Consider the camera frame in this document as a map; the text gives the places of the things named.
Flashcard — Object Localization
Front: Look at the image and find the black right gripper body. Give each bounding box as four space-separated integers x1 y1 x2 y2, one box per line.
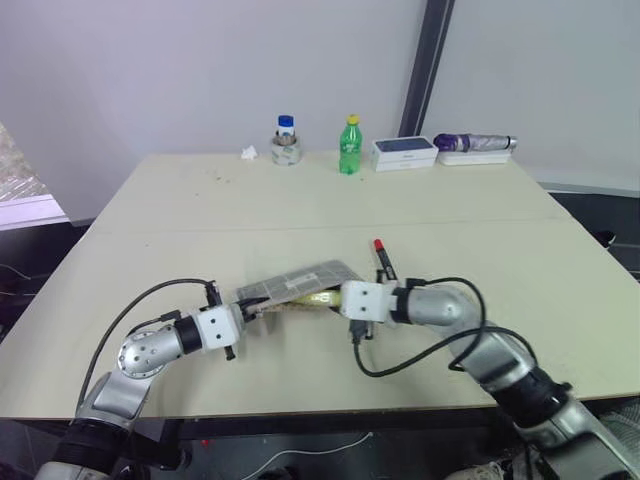
348 318 376 346

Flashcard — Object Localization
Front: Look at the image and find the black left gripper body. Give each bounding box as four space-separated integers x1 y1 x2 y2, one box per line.
222 298 252 363

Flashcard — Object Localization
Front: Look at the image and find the yellow highlighter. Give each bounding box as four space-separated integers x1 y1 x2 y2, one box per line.
293 291 347 308

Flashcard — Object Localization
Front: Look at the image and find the grey grid zip pouch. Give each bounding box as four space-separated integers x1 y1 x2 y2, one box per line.
233 258 367 317

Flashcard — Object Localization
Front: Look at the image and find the red-capped black marker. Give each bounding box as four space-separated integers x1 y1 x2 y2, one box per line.
372 238 400 282

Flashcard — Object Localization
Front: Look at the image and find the clear packing tape roll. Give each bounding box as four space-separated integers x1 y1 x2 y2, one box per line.
270 132 304 168

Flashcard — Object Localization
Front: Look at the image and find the green soda bottle yellow cap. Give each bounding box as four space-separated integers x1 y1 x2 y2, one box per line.
338 113 364 177

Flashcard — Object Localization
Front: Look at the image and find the white phone box blue lid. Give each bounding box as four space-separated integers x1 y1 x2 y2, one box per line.
370 135 440 174

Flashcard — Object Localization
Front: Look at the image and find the small blue-capped white bottle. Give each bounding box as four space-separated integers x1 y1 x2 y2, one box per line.
276 114 297 147

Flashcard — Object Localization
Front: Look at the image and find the beige mesh bag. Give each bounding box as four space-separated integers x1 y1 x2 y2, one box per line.
448 461 507 480

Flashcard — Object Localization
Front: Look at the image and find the flat white box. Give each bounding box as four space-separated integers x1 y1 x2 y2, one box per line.
436 148 514 167

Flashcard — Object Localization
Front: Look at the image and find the folded purple grey umbrella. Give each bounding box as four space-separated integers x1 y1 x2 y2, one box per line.
432 131 519 154

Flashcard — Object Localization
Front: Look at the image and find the white window ledge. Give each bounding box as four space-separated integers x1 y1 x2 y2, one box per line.
0 119 69 232

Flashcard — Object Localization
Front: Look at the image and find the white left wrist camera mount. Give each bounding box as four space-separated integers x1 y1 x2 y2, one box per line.
196 303 247 352

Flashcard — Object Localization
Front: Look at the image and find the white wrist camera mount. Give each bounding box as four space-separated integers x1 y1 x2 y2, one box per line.
340 280 397 322
196 303 247 352

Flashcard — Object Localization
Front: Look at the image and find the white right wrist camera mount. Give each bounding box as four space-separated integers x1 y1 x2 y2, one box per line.
340 280 397 322

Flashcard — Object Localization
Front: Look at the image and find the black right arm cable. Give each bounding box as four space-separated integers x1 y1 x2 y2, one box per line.
349 275 540 379

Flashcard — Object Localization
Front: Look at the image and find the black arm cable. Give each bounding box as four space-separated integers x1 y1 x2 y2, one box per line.
349 275 540 379
76 278 222 417

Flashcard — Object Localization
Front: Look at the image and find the thin white floor cable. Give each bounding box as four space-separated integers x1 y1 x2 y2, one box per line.
258 431 375 469

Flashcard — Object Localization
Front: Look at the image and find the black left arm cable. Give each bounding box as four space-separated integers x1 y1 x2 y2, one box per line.
76 278 222 417

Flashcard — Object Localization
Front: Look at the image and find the dark grey wall post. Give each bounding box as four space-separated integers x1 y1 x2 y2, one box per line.
398 0 457 147

